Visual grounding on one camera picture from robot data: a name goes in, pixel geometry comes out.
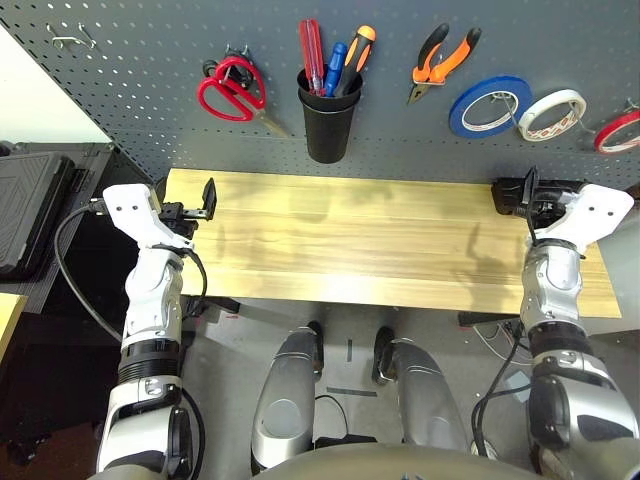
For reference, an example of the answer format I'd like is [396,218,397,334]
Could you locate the blue tape roll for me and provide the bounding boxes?
[448,75,535,140]

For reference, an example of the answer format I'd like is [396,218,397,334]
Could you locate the black rectangular box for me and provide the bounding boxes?
[490,177,586,217]

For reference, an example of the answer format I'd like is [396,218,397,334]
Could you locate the dark grey pegboard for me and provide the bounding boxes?
[0,0,640,191]

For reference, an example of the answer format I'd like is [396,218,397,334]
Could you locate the red tape roll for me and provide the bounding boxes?
[593,109,640,155]

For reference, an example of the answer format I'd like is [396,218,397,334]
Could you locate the red handled scissors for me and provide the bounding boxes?
[197,55,292,139]

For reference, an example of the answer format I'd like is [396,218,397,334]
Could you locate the silver left robot leg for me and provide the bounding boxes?
[249,321,325,474]

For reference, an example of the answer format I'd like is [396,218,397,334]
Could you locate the long black floor tape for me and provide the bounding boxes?
[325,385,379,398]

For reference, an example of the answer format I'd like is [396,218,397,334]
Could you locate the silver double peg hook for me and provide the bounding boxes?
[47,23,98,50]

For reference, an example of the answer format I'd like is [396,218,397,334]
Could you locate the black left shoulder cable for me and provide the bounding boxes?
[179,389,206,480]

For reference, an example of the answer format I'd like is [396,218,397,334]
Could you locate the black plastic cup holder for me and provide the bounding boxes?
[296,67,363,165]

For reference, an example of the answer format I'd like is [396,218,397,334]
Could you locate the silver robot leg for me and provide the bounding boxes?
[249,321,325,474]
[372,326,469,451]

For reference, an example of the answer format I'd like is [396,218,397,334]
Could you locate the short black wrist cable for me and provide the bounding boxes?
[152,242,209,319]

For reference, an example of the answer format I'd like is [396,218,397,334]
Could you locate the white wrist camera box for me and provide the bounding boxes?
[537,183,635,249]
[102,183,194,250]

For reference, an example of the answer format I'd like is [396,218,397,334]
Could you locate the black side stand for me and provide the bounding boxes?
[0,141,154,351]

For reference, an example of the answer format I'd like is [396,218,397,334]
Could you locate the silver right robot leg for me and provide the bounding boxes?
[372,326,469,451]

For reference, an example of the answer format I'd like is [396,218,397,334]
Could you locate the black ribbed tool case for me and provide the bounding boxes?
[0,152,76,279]

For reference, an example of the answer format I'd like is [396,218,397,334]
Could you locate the red screwdriver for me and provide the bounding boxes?
[298,18,326,97]

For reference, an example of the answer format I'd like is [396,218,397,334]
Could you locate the light wooden board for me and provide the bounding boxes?
[0,292,29,364]

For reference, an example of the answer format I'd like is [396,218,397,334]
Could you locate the black table leg bracket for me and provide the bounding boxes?
[179,295,241,316]
[458,310,524,327]

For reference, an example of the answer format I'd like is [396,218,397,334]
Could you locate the thin black floor cable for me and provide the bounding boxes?
[313,394,351,441]

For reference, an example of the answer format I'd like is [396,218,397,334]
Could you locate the blue screwdriver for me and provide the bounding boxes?
[323,41,349,98]

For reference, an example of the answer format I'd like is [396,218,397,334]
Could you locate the black handled scissors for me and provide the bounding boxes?
[202,44,254,89]

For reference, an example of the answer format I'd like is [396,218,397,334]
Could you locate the white tape roll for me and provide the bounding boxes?
[517,89,588,143]

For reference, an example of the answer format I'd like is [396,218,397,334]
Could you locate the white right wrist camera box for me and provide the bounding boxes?
[537,183,635,249]

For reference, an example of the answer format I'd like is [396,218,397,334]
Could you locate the white floor cable tangle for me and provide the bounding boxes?
[472,322,531,366]

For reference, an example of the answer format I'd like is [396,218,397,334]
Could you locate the orange black screwdriver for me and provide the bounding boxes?
[333,24,377,99]

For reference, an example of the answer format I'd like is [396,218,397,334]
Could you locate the orange black needle-nose pliers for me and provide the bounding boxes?
[406,22,483,106]

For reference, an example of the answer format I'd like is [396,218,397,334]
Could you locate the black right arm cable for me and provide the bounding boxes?
[471,322,531,456]

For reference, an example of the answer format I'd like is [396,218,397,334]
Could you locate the black left camera cable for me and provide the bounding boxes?
[53,199,124,344]

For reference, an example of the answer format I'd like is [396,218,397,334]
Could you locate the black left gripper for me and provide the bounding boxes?
[158,177,218,237]

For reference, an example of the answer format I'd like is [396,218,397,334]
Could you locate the grey robot torso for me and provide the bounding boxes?
[244,442,551,480]

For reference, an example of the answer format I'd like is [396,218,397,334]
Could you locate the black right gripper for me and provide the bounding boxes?
[519,166,571,226]

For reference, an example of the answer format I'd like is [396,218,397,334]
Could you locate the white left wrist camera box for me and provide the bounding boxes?
[102,183,194,250]

